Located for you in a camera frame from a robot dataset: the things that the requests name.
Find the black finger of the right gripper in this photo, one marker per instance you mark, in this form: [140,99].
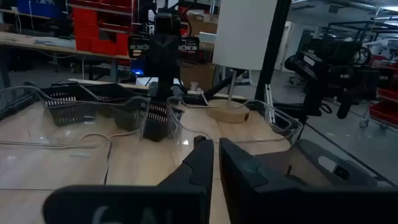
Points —
[171,59]
[157,59]

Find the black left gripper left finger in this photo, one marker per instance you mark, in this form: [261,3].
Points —
[192,174]

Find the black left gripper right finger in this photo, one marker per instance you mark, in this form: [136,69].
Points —
[248,186]

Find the black background robot arm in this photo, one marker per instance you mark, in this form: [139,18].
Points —
[314,74]

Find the red storage bins stack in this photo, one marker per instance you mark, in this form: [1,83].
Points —
[93,34]

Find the blue lit device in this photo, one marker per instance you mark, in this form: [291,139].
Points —
[137,68]

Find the white box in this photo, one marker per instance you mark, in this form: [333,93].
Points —
[207,38]

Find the small brown cardboard box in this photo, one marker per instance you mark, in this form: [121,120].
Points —
[203,26]

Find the large brown cardboard box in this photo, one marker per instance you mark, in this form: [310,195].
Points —
[199,76]

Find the white shade wooden base lamp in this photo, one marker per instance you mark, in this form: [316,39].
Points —
[242,31]

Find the black slotted plastic basket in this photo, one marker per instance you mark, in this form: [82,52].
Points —
[130,115]
[68,115]
[157,124]

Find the clear plastic basket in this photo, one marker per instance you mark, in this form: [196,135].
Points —
[18,102]
[280,119]

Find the wooden workbench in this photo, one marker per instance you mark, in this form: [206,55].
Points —
[31,42]

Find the blue storage bin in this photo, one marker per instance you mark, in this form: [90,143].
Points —
[37,7]

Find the red bin cart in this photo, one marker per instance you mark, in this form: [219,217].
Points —
[385,112]

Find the black frame post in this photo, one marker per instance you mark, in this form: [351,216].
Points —
[273,46]

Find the black metal rack frame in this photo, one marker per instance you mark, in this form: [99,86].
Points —
[357,23]

